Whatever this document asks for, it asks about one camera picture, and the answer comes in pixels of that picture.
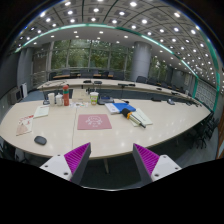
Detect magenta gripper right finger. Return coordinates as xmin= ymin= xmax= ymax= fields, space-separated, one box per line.
xmin=133 ymin=144 xmax=181 ymax=185

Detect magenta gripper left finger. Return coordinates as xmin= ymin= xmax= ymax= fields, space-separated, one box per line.
xmin=41 ymin=143 xmax=91 ymax=185

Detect black computer mouse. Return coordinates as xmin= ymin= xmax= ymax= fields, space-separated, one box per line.
xmin=34 ymin=136 xmax=47 ymax=145

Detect pink mouse pad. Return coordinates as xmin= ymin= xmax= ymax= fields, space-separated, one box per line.
xmin=77 ymin=114 xmax=112 ymax=130

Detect black office chair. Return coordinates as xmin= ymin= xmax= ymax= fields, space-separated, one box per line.
xmin=187 ymin=112 xmax=219 ymax=148

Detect white papers under tool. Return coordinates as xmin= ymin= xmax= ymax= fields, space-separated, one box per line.
xmin=129 ymin=108 xmax=152 ymax=127

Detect red and white booklet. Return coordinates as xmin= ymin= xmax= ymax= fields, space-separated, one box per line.
xmin=16 ymin=115 xmax=33 ymax=136

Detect white paper sheet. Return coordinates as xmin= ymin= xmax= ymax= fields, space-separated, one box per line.
xmin=34 ymin=106 xmax=49 ymax=118

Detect blue folder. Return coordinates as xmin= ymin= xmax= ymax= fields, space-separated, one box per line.
xmin=112 ymin=103 xmax=136 ymax=113

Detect white notebook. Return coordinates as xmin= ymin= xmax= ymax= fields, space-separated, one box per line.
xmin=105 ymin=103 xmax=119 ymax=114

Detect white jar with lid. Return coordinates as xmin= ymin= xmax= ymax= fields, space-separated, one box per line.
xmin=55 ymin=94 xmax=63 ymax=106

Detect beige paper bag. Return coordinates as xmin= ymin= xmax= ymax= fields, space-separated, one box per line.
xmin=72 ymin=89 xmax=90 ymax=102

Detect dark electronic device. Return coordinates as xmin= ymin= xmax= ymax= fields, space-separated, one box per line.
xmin=97 ymin=97 xmax=114 ymax=105

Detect green and white paper cup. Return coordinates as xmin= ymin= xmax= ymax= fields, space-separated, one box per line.
xmin=90 ymin=92 xmax=99 ymax=105

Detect red thermos bottle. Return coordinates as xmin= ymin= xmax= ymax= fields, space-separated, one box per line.
xmin=63 ymin=85 xmax=69 ymax=106

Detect long curved back table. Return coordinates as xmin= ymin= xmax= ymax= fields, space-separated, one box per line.
xmin=37 ymin=78 xmax=200 ymax=104

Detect grey round pillar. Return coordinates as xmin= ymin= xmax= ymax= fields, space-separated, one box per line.
xmin=130 ymin=41 xmax=152 ymax=81

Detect yellow black handled tool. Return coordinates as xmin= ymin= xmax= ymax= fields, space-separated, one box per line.
xmin=121 ymin=108 xmax=145 ymax=128

